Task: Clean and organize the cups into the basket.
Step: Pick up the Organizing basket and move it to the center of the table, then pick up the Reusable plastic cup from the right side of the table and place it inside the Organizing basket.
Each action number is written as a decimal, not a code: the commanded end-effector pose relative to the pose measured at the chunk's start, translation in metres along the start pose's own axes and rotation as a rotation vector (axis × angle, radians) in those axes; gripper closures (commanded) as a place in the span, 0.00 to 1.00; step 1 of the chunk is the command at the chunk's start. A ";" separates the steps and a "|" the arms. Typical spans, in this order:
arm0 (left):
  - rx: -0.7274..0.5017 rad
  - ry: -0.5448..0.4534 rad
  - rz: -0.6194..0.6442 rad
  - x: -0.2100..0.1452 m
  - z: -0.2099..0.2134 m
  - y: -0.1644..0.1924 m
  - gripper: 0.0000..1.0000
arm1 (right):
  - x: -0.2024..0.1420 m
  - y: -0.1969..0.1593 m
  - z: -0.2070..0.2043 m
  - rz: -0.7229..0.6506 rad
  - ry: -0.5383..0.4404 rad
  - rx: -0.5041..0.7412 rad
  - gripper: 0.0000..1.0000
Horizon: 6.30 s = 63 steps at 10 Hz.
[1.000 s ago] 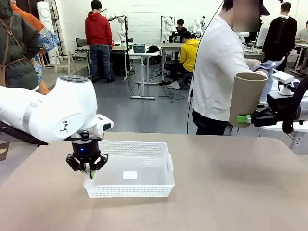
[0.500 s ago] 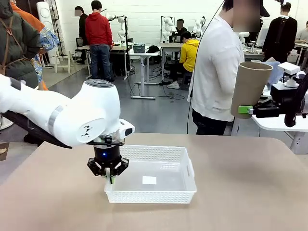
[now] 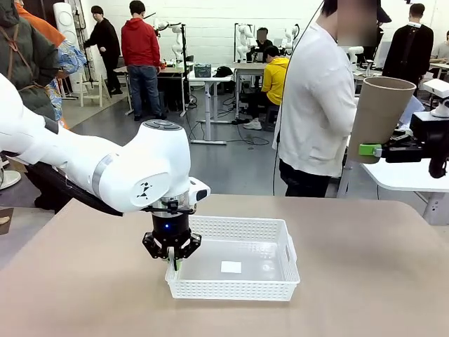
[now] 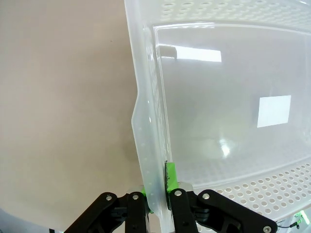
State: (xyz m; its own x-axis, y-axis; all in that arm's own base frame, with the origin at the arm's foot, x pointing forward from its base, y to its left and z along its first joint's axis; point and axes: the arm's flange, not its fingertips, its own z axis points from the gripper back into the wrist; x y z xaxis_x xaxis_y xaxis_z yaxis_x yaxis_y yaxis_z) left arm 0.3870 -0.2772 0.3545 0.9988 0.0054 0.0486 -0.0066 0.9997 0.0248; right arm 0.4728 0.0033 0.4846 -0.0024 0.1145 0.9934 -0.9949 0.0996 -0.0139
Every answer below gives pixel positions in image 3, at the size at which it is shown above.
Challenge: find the white tall tower fan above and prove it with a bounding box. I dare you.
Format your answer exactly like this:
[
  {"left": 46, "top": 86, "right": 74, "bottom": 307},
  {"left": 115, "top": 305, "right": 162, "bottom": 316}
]
[{"left": 53, "top": 2, "right": 87, "bottom": 95}]

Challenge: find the person in yellow hoodie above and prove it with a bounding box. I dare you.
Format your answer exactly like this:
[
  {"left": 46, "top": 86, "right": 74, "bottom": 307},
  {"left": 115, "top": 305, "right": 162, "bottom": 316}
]
[{"left": 243, "top": 45, "right": 291, "bottom": 131}]

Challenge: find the white monitor screen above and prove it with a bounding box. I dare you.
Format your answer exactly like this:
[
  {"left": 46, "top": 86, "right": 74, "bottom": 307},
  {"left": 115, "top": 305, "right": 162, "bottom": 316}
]
[{"left": 374, "top": 41, "right": 392, "bottom": 70}]

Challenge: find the person in red hoodie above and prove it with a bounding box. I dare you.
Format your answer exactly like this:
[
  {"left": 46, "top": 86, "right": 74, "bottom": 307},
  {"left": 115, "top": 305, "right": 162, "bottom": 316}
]
[{"left": 121, "top": 0, "right": 168, "bottom": 122}]

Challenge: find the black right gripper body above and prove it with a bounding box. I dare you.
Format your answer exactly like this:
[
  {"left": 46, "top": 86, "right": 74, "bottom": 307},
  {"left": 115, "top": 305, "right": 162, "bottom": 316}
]
[{"left": 409, "top": 111, "right": 449, "bottom": 159}]

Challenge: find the white round fan base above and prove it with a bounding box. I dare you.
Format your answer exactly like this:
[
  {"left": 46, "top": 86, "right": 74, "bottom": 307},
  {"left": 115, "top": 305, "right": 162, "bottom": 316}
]
[{"left": 0, "top": 168, "right": 22, "bottom": 192}]

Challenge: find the standing person in black jacket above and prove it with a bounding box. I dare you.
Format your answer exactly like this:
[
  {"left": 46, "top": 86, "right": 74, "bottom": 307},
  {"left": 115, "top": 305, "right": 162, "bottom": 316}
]
[{"left": 381, "top": 3, "right": 436, "bottom": 98}]

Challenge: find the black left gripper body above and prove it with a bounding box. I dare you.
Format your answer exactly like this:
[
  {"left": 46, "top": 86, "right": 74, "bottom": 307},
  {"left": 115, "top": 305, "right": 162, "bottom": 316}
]
[{"left": 150, "top": 213, "right": 192, "bottom": 249}]

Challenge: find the walking person in black clothes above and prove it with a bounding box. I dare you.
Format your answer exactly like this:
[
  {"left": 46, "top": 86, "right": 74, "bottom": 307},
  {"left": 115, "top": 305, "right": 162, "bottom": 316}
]
[{"left": 83, "top": 5, "right": 124, "bottom": 96}]

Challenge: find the mannequin in orange jacket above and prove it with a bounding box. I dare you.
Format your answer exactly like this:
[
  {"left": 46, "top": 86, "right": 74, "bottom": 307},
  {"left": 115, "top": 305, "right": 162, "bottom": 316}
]
[{"left": 15, "top": 1, "right": 88, "bottom": 131}]

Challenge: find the brown cardboard piece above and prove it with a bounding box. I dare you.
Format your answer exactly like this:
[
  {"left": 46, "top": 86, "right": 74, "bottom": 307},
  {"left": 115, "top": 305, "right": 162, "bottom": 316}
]
[{"left": 0, "top": 206, "right": 15, "bottom": 236}]

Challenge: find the white side table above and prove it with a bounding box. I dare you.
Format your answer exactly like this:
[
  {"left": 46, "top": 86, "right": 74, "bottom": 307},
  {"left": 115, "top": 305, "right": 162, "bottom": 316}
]
[{"left": 336, "top": 154, "right": 449, "bottom": 227}]

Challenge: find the white wooden step stool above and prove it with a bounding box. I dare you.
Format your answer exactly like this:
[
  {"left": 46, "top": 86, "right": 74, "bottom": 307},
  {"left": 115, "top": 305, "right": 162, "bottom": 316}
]
[{"left": 77, "top": 72, "right": 112, "bottom": 108}]

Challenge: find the figure in dark green jacket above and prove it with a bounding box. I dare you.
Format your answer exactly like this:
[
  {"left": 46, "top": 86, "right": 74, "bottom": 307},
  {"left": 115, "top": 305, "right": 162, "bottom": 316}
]
[{"left": 0, "top": 0, "right": 75, "bottom": 213}]

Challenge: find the brown top desk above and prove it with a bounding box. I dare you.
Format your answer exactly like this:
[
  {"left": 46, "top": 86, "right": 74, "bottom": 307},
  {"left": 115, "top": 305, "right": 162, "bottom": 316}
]
[{"left": 114, "top": 64, "right": 190, "bottom": 119}]

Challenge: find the grey desk with white legs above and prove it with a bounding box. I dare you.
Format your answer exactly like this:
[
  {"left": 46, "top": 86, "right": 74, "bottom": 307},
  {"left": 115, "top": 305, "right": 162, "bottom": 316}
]
[{"left": 233, "top": 62, "right": 268, "bottom": 122}]

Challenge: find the person right forearm white sleeve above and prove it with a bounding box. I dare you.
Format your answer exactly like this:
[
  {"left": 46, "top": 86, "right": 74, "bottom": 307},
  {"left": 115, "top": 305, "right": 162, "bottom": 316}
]
[{"left": 329, "top": 96, "right": 359, "bottom": 136}]

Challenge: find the person in white cardigan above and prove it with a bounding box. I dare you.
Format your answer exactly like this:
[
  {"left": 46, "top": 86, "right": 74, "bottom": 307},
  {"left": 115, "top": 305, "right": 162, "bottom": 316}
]
[{"left": 276, "top": 0, "right": 392, "bottom": 198}]

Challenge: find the brown tall cup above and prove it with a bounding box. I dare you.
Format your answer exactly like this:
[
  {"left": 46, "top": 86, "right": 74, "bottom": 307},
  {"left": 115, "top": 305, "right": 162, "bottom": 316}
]
[{"left": 345, "top": 76, "right": 417, "bottom": 165}]

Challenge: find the black sleeved arm cable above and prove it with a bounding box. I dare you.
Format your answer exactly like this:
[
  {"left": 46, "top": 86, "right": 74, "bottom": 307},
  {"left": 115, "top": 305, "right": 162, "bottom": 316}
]
[
  {"left": 6, "top": 150, "right": 125, "bottom": 218},
  {"left": 428, "top": 153, "right": 449, "bottom": 180}
]

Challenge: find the white perforated plastic basket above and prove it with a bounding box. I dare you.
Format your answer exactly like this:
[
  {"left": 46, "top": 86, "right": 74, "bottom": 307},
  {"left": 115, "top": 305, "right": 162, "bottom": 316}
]
[{"left": 164, "top": 215, "right": 302, "bottom": 302}]

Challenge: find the seated person in black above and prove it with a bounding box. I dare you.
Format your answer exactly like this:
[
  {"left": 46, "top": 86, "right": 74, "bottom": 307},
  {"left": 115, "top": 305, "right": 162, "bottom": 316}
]
[{"left": 247, "top": 27, "right": 274, "bottom": 65}]

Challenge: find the black sleeved right arm cable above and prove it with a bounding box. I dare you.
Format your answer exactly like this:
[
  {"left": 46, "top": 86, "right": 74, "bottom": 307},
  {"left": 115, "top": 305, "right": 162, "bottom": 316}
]
[{"left": 428, "top": 153, "right": 449, "bottom": 180}]

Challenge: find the black hanging cable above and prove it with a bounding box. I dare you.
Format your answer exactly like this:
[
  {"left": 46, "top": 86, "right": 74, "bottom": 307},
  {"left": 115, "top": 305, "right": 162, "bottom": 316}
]
[{"left": 272, "top": 0, "right": 326, "bottom": 197}]

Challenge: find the black sleeved left arm cable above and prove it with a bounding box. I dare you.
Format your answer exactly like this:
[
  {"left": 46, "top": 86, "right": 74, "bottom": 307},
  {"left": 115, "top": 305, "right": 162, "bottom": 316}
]
[{"left": 6, "top": 150, "right": 125, "bottom": 218}]

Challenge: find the black cap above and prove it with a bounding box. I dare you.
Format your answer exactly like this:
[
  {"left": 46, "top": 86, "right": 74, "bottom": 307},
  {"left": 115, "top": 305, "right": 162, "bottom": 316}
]
[{"left": 212, "top": 65, "right": 234, "bottom": 79}]

